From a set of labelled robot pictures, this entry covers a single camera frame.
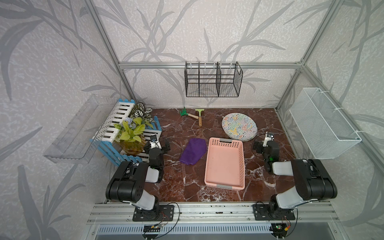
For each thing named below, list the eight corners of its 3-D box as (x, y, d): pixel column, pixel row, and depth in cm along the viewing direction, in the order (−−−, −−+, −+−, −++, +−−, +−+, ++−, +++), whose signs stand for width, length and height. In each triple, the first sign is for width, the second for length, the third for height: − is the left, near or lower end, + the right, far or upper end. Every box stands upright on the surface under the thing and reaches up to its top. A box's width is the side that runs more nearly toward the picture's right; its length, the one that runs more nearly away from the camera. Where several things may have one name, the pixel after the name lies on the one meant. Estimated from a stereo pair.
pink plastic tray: (203, 188, 83) (203, 183, 77) (208, 143, 102) (208, 136, 96) (243, 193, 82) (246, 189, 75) (240, 146, 101) (243, 140, 95)
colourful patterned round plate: (223, 141, 103) (224, 138, 100) (221, 115, 118) (221, 112, 116) (258, 141, 103) (260, 138, 100) (251, 115, 118) (252, 112, 116)
